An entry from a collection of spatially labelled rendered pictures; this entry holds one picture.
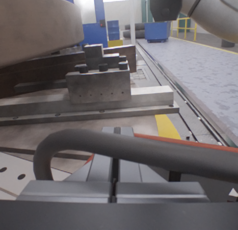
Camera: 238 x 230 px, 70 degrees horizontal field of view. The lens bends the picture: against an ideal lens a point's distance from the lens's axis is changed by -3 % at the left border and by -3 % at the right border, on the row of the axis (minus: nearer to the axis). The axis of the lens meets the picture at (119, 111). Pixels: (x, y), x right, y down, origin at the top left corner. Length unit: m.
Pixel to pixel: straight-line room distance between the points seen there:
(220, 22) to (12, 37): 0.68
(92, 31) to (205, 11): 5.04
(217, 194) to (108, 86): 1.08
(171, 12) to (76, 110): 1.15
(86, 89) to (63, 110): 0.30
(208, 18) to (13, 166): 0.56
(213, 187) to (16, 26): 0.79
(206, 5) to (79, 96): 0.99
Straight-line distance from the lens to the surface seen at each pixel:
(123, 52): 2.49
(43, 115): 1.50
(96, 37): 5.44
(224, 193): 0.21
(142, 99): 1.36
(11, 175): 0.45
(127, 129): 0.15
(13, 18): 0.82
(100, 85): 1.22
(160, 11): 0.39
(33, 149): 1.21
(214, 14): 0.48
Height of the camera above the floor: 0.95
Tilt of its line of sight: 26 degrees down
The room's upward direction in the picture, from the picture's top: 5 degrees counter-clockwise
